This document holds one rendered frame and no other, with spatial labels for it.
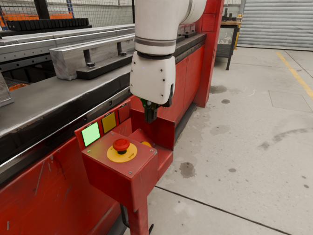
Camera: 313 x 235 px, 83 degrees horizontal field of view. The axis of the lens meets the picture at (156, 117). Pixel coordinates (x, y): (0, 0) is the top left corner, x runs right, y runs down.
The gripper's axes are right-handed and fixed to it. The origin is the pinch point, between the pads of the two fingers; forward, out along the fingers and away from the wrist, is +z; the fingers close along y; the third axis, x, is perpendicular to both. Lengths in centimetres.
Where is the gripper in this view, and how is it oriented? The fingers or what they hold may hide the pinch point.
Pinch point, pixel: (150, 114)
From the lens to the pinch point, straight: 46.1
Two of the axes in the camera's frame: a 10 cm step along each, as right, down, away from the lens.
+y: 8.5, 3.4, -4.1
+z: -0.7, 8.3, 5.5
